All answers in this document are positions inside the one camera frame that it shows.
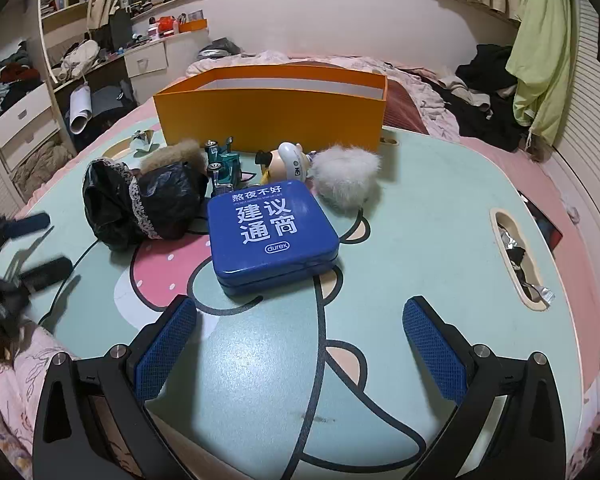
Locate large orange cardboard box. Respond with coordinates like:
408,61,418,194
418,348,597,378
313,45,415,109
152,64,389,154

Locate foil wrappers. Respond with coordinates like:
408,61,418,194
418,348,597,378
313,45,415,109
497,214,556,307

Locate beige cloth bag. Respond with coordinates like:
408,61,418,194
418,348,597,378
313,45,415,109
60,40,101,79

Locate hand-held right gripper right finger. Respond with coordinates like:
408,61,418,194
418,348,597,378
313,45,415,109
402,295,572,480

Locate black flat case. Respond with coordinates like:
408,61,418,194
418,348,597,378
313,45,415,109
517,190,564,254

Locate crumpled foil piece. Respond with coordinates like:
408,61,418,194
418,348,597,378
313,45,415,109
129,129,161,154

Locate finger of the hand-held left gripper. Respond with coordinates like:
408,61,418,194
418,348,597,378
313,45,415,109
19,256,74,292
4,212,51,239

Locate pig figurine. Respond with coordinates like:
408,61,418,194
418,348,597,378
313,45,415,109
255,141,315,184

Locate white shelving unit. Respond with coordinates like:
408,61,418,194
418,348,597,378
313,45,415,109
0,0,131,177

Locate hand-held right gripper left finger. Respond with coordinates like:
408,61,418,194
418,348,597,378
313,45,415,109
32,294,199,480

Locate black fur-trimmed lace pouch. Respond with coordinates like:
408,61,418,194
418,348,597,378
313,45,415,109
82,139,210,254

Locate teal toy machine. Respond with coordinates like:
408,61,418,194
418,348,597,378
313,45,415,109
204,135,242,196

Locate white paper roll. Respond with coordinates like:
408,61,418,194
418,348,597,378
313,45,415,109
68,85,94,135

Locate maroon pillow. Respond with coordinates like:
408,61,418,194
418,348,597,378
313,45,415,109
382,80,431,136

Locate green hanging cloth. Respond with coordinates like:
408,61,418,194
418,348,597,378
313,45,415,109
506,0,579,149

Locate pile of black clothes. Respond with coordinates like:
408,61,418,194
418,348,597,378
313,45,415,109
425,44,532,154

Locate white fur pompom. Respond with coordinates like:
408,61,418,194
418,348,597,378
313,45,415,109
310,143,384,211

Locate pink floral blanket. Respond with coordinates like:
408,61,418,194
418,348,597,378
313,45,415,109
0,52,463,480

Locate white drawer cabinet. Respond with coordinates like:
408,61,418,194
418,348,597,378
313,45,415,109
124,40,169,106

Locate blue tin box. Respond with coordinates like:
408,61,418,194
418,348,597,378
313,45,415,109
206,180,340,296

